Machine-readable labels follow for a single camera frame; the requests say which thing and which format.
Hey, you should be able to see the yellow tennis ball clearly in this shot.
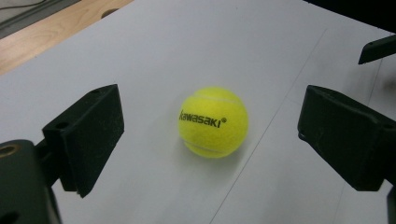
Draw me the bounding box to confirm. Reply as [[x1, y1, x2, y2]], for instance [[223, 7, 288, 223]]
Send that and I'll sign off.
[[177, 86, 250, 159]]

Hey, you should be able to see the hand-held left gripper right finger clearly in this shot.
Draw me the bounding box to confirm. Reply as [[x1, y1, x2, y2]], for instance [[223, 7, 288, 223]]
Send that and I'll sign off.
[[297, 84, 396, 192]]

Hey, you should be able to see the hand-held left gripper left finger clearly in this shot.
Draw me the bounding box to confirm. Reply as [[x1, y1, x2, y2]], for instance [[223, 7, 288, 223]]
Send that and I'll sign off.
[[41, 83, 125, 199]]

